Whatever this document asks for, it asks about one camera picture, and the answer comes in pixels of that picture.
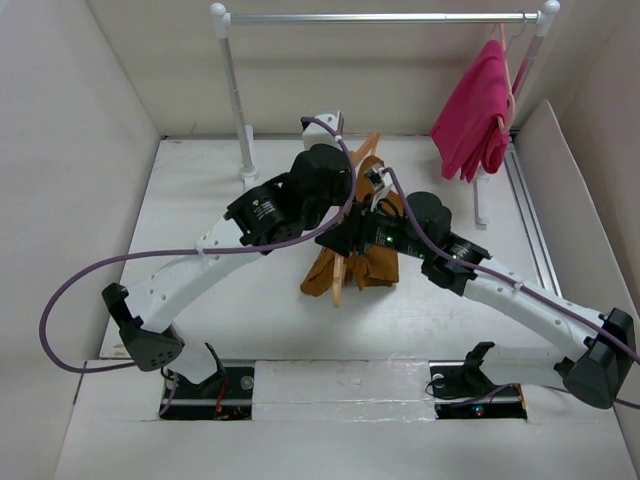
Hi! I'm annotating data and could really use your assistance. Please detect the pink garment on hanger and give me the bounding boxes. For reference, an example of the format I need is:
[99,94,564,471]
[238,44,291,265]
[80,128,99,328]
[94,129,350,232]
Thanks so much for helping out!
[429,39,509,182]

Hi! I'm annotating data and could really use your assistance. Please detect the silver and white clothes rack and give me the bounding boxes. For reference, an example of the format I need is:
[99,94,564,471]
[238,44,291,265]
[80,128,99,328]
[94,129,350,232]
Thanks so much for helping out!
[209,0,562,230]

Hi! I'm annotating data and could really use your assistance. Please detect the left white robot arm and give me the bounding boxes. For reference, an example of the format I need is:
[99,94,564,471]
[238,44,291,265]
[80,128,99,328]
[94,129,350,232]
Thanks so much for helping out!
[102,140,355,397]

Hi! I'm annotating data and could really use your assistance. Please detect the aluminium rail on right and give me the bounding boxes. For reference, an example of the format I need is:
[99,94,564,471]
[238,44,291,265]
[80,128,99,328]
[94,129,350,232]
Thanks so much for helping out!
[504,143,562,296]

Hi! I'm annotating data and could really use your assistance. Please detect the pink clothes hanger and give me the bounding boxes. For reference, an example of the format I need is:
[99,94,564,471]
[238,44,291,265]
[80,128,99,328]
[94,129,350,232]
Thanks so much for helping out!
[490,23,516,134]

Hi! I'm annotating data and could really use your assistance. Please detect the brown trousers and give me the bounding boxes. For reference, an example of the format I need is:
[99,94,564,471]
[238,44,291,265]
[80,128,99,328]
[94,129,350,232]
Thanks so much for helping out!
[300,155,399,297]

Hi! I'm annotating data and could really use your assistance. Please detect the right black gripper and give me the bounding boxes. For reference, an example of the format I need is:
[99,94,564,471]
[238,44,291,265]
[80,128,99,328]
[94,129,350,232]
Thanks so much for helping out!
[314,193,430,260]

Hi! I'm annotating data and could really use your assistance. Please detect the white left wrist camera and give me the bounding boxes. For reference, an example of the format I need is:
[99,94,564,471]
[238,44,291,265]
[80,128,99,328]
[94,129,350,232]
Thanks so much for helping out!
[301,110,344,150]

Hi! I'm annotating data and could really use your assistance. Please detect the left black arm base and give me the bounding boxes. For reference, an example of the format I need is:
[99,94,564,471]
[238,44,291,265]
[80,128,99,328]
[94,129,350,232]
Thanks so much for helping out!
[159,361,255,421]

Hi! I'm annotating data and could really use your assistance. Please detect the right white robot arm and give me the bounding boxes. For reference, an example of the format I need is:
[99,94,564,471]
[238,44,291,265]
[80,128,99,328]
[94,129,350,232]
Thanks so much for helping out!
[316,192,635,409]

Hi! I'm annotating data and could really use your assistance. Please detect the wooden clothes hanger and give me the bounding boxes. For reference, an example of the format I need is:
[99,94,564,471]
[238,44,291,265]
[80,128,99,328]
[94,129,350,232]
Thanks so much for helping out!
[331,133,381,308]

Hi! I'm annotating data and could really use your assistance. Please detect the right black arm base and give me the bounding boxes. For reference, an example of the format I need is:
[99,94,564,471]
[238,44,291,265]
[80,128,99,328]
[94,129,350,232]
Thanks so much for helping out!
[425,342,528,420]

